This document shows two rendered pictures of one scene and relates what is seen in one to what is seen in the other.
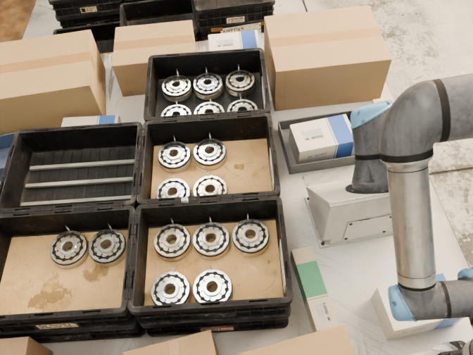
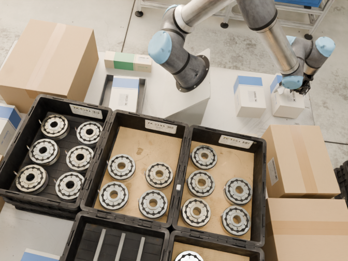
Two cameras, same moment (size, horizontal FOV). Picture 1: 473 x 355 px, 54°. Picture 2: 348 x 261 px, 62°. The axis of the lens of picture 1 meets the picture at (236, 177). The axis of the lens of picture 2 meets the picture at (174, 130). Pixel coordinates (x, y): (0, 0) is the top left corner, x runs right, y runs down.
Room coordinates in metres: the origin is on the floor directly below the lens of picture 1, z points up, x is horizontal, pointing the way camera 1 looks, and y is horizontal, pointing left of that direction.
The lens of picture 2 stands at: (0.71, 0.49, 1.88)
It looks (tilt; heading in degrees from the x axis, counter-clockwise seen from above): 59 degrees down; 270
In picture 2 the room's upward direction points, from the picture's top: 10 degrees clockwise
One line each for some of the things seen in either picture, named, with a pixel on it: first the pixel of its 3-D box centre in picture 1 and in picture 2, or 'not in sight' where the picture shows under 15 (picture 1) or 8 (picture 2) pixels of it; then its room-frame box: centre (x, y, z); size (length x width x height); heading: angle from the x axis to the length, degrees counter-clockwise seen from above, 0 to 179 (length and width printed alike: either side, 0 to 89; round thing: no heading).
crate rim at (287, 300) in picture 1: (209, 251); (222, 180); (0.51, 0.09, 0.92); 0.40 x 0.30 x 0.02; 89
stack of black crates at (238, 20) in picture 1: (234, 24); not in sight; (2.11, -0.06, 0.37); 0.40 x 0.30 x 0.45; 94
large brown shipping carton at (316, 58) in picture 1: (322, 58); (53, 69); (1.32, -0.36, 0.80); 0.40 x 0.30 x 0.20; 92
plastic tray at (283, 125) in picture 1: (321, 141); (121, 101); (0.98, -0.31, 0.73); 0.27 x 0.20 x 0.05; 95
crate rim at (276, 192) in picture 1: (207, 158); (139, 163); (0.81, 0.08, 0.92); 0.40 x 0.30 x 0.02; 89
